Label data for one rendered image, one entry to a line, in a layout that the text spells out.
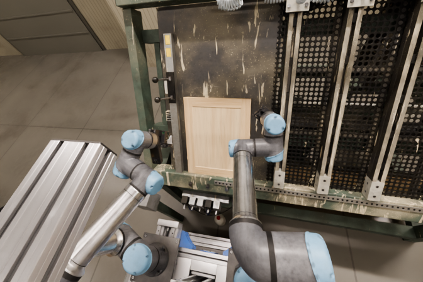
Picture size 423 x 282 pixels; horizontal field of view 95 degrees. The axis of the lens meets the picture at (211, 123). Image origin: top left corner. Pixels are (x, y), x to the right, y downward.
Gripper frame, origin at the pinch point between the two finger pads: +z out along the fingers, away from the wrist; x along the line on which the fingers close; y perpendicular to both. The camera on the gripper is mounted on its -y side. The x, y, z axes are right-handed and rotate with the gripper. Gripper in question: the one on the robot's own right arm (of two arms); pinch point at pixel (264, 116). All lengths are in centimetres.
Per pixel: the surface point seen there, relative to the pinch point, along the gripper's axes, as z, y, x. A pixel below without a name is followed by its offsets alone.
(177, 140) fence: 20, 28, 52
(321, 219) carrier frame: 58, -114, 33
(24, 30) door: 308, 459, 213
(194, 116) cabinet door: 18.2, 30.3, 30.7
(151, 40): 20, 84, 13
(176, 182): 25, 8, 80
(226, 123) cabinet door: 15.5, 11.7, 19.3
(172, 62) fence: 12, 62, 13
